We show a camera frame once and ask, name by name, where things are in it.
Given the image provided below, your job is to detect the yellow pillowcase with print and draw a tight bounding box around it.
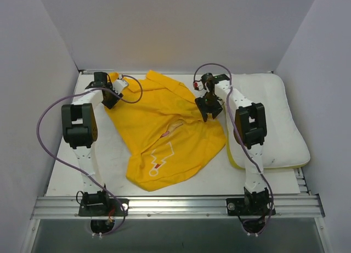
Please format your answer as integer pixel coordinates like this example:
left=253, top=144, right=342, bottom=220
left=106, top=70, right=226, bottom=192

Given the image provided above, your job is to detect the white pillow with yellow edge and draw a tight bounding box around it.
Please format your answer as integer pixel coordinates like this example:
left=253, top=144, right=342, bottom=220
left=232, top=73, right=310, bottom=169

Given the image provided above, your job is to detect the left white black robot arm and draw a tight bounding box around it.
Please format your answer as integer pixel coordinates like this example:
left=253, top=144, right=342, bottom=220
left=61, top=72, right=128, bottom=215

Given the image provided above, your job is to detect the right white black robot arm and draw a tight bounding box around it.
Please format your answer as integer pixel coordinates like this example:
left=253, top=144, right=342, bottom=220
left=195, top=73, right=271, bottom=214

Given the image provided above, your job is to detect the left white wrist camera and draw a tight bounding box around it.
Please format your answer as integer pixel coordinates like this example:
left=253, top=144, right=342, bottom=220
left=112, top=78, right=129, bottom=94

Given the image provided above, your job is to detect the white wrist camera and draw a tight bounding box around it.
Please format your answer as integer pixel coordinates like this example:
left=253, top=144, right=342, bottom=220
left=112, top=78, right=129, bottom=94
left=193, top=80, right=207, bottom=92

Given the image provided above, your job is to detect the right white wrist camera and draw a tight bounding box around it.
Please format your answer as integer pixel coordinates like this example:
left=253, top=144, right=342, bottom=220
left=193, top=80, right=207, bottom=92

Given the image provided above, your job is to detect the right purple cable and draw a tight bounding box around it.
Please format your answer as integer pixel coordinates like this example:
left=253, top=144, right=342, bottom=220
left=193, top=63, right=276, bottom=235

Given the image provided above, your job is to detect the purple cable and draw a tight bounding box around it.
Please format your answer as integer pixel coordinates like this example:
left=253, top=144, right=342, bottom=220
left=193, top=63, right=276, bottom=235
left=37, top=74, right=143, bottom=237

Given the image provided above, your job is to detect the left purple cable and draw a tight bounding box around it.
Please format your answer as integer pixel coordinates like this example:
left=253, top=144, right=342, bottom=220
left=37, top=74, right=143, bottom=237

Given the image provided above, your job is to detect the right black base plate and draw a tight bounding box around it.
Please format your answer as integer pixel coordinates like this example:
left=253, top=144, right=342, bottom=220
left=225, top=198, right=271, bottom=217

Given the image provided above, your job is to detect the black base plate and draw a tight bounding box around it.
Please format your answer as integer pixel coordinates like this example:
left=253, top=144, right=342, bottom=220
left=78, top=198, right=129, bottom=217
left=225, top=198, right=271, bottom=217

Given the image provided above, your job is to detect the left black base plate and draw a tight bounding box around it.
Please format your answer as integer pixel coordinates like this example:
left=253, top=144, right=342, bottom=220
left=78, top=198, right=129, bottom=217

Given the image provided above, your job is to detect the aluminium front rail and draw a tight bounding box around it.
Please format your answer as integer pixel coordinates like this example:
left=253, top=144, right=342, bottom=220
left=31, top=194, right=325, bottom=220

